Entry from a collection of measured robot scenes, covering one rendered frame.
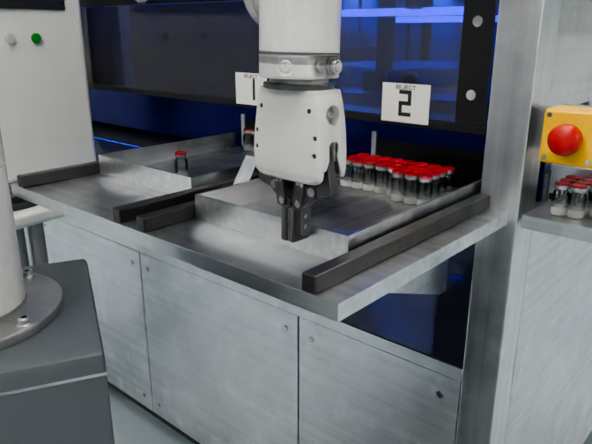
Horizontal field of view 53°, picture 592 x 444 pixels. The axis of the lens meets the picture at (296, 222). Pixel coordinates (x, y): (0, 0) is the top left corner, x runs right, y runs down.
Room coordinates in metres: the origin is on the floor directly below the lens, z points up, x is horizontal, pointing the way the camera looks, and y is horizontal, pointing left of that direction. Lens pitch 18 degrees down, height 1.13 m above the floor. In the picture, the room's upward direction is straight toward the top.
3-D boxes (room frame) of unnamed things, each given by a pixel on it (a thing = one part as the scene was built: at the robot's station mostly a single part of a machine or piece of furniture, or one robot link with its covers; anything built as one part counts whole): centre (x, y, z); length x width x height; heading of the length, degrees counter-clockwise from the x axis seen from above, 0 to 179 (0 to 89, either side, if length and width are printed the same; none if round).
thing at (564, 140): (0.76, -0.35, 0.99); 0.04 x 0.04 x 0.04; 49
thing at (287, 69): (0.64, 0.00, 1.09); 0.09 x 0.08 x 0.03; 48
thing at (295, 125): (0.64, 0.00, 1.03); 0.10 x 0.07 x 0.11; 48
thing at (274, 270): (0.93, 0.06, 0.87); 0.70 x 0.48 x 0.02; 49
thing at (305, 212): (0.63, -0.01, 0.93); 0.03 x 0.03 x 0.07; 48
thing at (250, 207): (0.82, -0.07, 0.90); 0.34 x 0.26 x 0.04; 139
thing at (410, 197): (0.85, -0.17, 0.90); 0.02 x 0.02 x 0.05
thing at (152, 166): (1.09, 0.14, 0.90); 0.34 x 0.26 x 0.04; 139
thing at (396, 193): (0.87, -0.15, 0.90); 0.02 x 0.02 x 0.05
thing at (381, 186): (0.91, -0.14, 0.91); 0.18 x 0.02 x 0.05; 49
